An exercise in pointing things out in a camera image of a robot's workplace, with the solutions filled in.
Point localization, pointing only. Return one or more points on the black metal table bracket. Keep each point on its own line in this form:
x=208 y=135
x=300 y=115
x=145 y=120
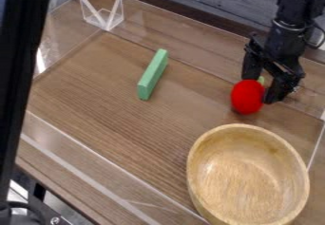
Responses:
x=57 y=212

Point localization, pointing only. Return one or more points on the red toy strawberry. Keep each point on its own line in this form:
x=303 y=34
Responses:
x=246 y=96

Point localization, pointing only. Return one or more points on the light wooden bowl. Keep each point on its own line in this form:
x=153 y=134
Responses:
x=247 y=178

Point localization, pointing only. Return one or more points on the green rectangular block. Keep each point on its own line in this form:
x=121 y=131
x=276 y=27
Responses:
x=149 y=77

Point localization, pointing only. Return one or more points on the clear acrylic corner bracket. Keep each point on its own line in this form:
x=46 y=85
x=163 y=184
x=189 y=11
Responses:
x=102 y=18

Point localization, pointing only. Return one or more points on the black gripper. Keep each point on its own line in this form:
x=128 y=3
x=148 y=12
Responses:
x=275 y=53

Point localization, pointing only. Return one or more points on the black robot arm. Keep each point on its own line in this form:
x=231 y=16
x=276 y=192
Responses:
x=298 y=14

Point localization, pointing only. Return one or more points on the clear acrylic tray wall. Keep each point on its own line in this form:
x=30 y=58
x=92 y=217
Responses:
x=100 y=189

